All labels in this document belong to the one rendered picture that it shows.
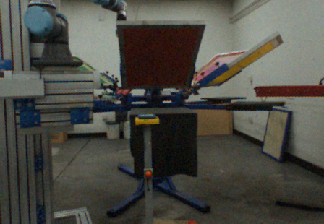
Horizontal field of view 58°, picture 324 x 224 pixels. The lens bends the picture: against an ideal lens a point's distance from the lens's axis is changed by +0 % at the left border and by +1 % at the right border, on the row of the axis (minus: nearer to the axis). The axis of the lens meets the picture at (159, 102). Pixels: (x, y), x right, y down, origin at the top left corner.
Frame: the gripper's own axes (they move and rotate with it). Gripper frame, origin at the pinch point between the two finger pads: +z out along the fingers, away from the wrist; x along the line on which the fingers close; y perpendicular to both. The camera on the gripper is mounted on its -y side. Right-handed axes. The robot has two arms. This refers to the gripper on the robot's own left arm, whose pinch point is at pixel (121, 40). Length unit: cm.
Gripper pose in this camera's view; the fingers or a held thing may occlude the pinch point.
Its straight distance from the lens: 216.8
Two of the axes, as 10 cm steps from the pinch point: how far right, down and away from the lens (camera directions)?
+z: 0.6, 8.8, -4.8
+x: 10.0, -0.2, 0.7
